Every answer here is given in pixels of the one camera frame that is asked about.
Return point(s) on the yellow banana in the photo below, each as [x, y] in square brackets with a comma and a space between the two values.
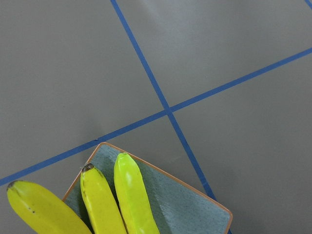
[100, 203]
[42, 210]
[132, 197]

